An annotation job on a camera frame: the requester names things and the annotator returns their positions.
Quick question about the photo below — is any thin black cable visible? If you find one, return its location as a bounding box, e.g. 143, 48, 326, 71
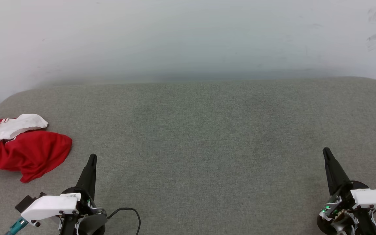
107, 207, 141, 235

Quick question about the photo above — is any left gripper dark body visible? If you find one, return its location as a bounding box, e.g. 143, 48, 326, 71
60, 186, 108, 235

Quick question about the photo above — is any red and white garment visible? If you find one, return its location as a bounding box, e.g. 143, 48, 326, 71
0, 114, 73, 183

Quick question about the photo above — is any grey fabric sofa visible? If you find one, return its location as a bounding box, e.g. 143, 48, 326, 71
0, 77, 376, 235

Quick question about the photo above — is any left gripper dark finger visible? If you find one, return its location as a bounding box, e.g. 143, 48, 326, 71
76, 154, 98, 200

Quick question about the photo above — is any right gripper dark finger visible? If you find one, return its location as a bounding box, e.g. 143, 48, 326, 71
322, 147, 352, 196

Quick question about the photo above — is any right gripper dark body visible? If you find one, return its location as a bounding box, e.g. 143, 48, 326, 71
317, 181, 376, 235

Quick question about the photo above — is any teal cable connector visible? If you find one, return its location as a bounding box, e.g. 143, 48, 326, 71
5, 217, 29, 235

